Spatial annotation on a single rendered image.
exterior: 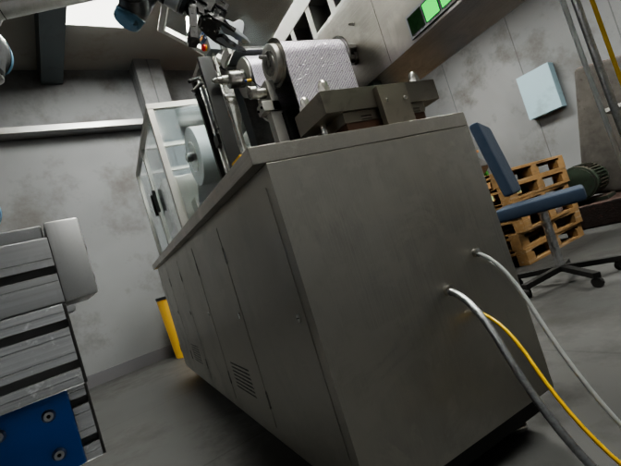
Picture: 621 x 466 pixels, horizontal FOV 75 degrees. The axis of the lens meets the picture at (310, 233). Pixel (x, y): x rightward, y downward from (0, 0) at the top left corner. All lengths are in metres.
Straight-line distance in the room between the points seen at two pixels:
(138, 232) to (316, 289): 4.10
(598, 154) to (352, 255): 4.93
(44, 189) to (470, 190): 4.33
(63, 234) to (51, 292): 0.06
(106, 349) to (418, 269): 4.04
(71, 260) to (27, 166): 4.47
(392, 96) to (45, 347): 0.96
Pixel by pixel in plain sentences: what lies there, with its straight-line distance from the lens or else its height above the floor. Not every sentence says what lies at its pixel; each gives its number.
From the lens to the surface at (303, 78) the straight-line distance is 1.33.
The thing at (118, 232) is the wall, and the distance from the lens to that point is 4.84.
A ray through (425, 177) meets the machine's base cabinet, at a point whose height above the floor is 0.75.
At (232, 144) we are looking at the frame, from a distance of 1.52.
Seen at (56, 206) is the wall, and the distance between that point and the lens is 4.86.
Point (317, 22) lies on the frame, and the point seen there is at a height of 1.50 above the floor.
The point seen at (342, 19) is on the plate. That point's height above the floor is 1.40.
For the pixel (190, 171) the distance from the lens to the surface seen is 2.20.
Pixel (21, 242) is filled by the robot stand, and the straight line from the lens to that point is 0.53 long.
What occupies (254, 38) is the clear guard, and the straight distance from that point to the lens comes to 2.20.
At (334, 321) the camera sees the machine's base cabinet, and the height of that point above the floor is 0.50.
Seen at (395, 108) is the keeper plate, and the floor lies 0.95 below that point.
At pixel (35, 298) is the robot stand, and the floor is 0.70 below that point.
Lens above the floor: 0.66
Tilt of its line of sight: 2 degrees up
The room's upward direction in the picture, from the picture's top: 17 degrees counter-clockwise
